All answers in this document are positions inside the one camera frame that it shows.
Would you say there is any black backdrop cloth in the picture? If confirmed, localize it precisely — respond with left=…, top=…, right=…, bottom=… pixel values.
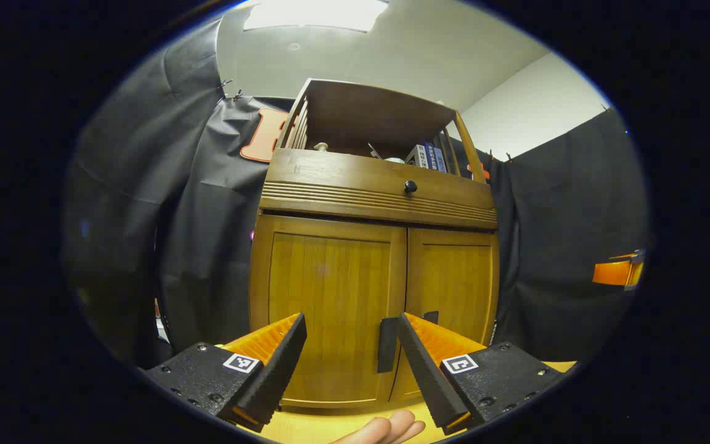
left=62, top=18, right=650, bottom=371

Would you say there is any wooden shoe cabinet door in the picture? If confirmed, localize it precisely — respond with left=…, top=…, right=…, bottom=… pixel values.
left=389, top=227, right=500, bottom=405
left=250, top=213, right=407, bottom=409

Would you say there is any wooden cabinet drawer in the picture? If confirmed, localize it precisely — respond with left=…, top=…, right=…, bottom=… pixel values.
left=260, top=148, right=499, bottom=231

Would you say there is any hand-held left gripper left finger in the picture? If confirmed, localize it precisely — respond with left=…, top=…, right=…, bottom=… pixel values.
left=144, top=313, right=308, bottom=434

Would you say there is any ceiling light panel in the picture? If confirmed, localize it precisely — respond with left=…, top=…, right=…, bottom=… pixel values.
left=243, top=0, right=390, bottom=33

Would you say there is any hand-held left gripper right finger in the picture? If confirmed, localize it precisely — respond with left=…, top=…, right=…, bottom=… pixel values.
left=397, top=312, right=568, bottom=436

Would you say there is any wooden double-door shoe cabinet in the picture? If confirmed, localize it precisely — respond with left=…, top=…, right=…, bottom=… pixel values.
left=249, top=78, right=500, bottom=409

